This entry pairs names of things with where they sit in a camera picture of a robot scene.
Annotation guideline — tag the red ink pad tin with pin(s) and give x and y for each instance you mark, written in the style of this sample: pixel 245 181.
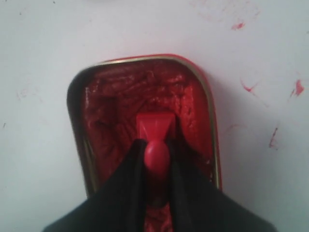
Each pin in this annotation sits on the red ink pad tin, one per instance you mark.
pixel 104 101

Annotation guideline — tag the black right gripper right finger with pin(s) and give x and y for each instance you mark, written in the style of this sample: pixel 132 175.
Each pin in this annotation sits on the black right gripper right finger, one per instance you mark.
pixel 196 205

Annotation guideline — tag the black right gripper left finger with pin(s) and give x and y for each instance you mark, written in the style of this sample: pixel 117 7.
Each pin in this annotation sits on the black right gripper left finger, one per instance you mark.
pixel 118 206

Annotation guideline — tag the red plastic stamp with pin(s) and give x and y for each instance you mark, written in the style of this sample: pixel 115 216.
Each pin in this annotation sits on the red plastic stamp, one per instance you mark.
pixel 156 129

